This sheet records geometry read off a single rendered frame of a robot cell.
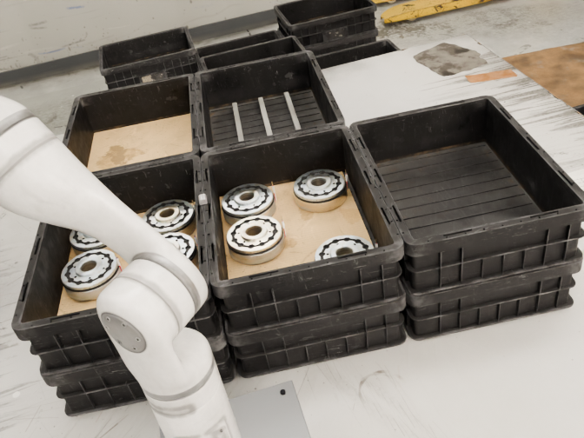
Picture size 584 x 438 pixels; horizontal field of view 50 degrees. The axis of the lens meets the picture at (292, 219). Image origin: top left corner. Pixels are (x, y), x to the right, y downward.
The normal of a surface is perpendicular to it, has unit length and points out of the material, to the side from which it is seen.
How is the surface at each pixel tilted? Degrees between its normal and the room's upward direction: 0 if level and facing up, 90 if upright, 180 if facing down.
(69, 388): 90
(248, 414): 0
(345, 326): 90
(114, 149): 0
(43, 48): 90
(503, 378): 0
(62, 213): 99
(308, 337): 90
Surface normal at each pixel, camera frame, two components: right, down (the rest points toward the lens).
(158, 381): -0.28, 0.64
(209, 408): 0.72, 0.33
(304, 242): -0.14, -0.78
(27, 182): 0.26, 0.26
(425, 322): 0.15, 0.58
